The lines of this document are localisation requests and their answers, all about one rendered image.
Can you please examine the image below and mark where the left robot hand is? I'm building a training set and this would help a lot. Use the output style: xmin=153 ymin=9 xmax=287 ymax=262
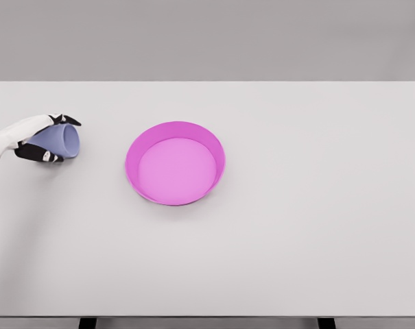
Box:
xmin=0 ymin=113 xmax=82 ymax=163

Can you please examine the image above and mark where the lavender blue cup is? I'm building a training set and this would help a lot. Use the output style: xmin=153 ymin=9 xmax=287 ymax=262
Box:
xmin=27 ymin=123 xmax=80 ymax=160

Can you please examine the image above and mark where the pink round plate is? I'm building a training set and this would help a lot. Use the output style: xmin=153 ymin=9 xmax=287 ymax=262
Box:
xmin=125 ymin=120 xmax=226 ymax=207

